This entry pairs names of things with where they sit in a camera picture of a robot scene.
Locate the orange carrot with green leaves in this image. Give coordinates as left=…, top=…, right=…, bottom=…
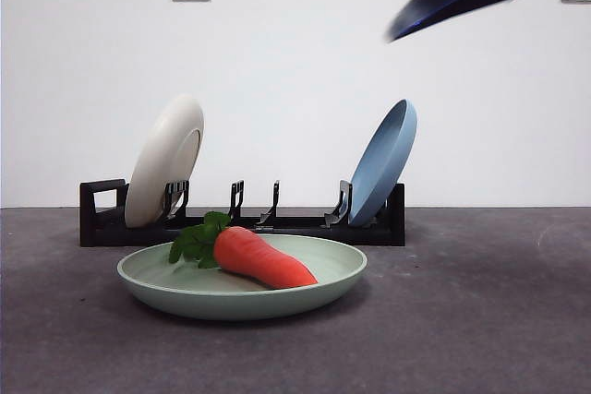
left=167, top=210, right=320, bottom=291

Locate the green plate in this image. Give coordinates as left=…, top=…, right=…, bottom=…
left=115, top=233, right=369, bottom=322

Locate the blue plate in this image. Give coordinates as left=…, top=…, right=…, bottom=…
left=346, top=98, right=419, bottom=228

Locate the white plate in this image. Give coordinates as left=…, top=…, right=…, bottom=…
left=124, top=93, right=206, bottom=230

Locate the black plate rack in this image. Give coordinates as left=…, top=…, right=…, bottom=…
left=78, top=177, right=407, bottom=249

